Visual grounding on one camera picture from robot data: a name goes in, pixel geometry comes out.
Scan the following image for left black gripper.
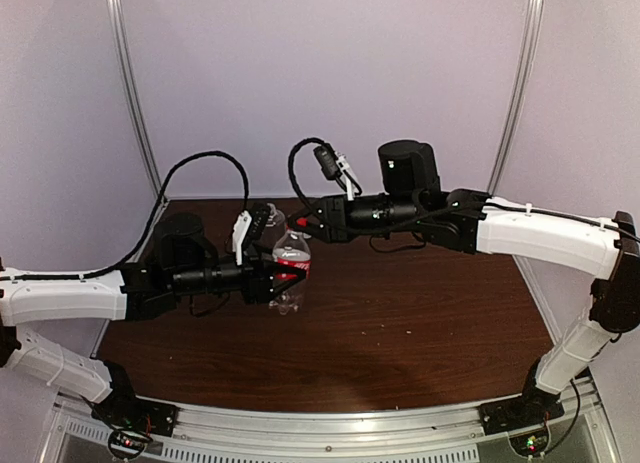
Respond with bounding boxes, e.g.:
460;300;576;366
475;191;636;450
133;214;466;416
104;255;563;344
170;242;306;305

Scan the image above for small cola bottle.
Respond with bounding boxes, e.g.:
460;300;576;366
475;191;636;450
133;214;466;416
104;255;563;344
269;227;311;315

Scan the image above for large clear plastic bottle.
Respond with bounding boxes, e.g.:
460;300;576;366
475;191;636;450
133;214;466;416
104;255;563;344
262;203;286;248

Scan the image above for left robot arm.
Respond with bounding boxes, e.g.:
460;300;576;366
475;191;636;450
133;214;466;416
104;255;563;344
1;210;309;427

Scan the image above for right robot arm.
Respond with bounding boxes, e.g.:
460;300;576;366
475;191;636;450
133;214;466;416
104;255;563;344
287;137;639;428

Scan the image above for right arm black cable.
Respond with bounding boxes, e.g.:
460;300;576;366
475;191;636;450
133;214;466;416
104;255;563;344
287;136;461;234

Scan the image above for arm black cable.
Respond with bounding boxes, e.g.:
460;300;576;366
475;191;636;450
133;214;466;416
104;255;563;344
287;136;461;234
0;150;250;284

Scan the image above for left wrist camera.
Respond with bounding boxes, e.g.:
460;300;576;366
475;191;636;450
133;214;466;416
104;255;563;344
231;203;271;266

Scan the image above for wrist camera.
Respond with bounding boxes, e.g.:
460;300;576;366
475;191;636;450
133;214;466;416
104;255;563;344
313;145;363;201
231;203;271;266

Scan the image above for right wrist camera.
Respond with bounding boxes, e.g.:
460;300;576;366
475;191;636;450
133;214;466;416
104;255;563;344
313;145;363;201

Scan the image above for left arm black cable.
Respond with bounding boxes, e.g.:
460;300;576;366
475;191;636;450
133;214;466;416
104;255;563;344
0;150;250;284

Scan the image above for aluminium front frame rail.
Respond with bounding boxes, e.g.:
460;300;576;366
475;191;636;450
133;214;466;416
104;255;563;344
49;377;611;463

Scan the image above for right rear frame post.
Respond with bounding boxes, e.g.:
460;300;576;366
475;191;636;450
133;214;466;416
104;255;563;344
487;0;545;194

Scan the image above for frame post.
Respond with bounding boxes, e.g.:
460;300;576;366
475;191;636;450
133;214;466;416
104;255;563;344
487;0;545;194
106;0;162;196

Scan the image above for left rear frame post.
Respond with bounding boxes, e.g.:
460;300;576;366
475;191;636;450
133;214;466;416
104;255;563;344
106;0;162;196

